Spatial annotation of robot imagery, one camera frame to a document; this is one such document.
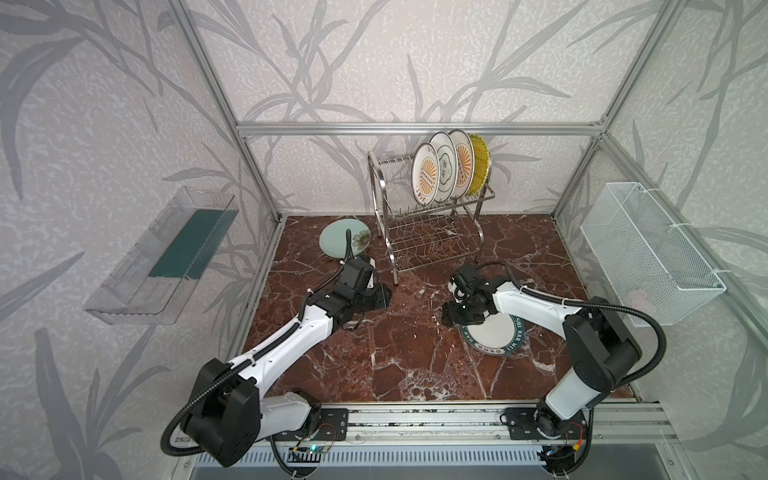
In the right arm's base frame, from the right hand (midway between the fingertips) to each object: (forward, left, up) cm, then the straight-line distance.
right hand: (450, 311), depth 90 cm
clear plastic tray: (-7, +67, +30) cm, 74 cm away
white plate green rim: (-6, -14, -2) cm, 16 cm away
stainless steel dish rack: (+32, +9, -1) cm, 33 cm away
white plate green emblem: (+27, +1, +33) cm, 43 cm away
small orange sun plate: (+29, +8, +30) cm, 42 cm away
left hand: (+2, +17, +12) cm, 21 cm away
